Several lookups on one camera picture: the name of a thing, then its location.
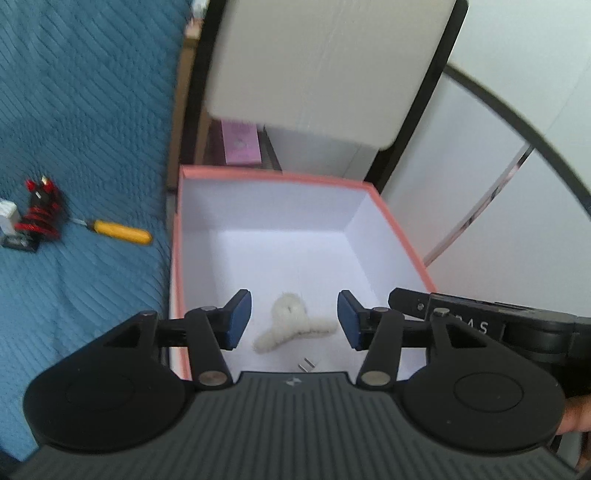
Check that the white box lid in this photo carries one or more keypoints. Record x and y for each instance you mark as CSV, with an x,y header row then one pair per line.
x,y
323,64

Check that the pink cardboard box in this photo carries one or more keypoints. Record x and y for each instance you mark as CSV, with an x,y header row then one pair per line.
x,y
277,240

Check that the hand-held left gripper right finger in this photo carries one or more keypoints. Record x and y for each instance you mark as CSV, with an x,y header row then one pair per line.
x,y
348,321

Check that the small black device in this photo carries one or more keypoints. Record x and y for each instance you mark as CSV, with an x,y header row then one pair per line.
x,y
19,243

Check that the person's right hand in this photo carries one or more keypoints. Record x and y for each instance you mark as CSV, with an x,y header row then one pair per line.
x,y
576,415

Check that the small pink box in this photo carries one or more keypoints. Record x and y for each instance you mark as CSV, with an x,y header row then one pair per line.
x,y
240,144

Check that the brown cardboard panel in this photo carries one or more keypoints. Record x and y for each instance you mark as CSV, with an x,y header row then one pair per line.
x,y
183,115

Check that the white cabinet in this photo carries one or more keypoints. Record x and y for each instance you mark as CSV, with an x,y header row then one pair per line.
x,y
508,221

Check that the blue quilted blanket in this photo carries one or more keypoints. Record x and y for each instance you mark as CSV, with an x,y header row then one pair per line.
x,y
92,101

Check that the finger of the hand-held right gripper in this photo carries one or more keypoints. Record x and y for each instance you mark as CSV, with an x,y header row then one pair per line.
x,y
408,302

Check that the white charger adapter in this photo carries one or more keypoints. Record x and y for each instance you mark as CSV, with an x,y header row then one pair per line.
x,y
8,216

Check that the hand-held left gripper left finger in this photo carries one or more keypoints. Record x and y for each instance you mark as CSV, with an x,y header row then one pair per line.
x,y
239,319

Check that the white fluffy hair claw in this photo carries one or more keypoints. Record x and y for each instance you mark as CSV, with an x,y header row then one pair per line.
x,y
291,323

